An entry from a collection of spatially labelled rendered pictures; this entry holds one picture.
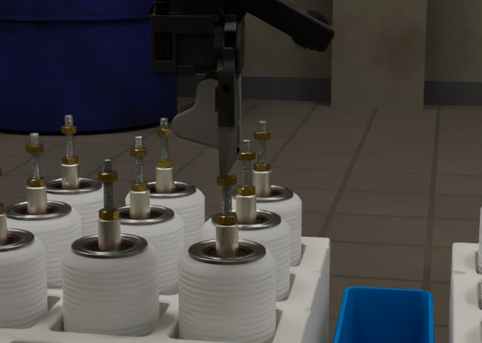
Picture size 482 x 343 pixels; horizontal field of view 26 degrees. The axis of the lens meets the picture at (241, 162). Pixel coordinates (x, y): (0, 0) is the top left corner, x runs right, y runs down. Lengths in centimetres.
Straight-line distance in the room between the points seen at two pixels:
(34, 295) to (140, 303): 11
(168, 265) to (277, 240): 12
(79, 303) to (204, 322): 12
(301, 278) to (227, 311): 20
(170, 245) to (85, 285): 15
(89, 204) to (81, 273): 26
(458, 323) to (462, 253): 24
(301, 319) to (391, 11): 244
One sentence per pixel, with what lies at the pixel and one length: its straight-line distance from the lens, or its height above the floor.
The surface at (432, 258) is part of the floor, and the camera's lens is 187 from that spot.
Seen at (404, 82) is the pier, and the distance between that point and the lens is 344.
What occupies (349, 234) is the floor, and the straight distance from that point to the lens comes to 199.
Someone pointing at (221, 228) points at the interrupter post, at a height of 28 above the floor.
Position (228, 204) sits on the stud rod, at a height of 30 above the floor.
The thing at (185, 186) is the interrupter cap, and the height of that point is 25.
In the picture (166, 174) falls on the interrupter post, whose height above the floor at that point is 27.
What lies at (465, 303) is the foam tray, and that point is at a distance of 112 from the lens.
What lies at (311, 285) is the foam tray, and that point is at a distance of 115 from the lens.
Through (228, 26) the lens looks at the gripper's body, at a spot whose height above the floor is 47.
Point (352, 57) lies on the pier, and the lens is 344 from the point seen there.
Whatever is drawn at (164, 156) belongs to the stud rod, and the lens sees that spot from 125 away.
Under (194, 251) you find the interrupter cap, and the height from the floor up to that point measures 25.
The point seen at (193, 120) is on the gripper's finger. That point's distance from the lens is 96.
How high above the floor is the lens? 55
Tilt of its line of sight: 12 degrees down
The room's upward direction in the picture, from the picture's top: straight up
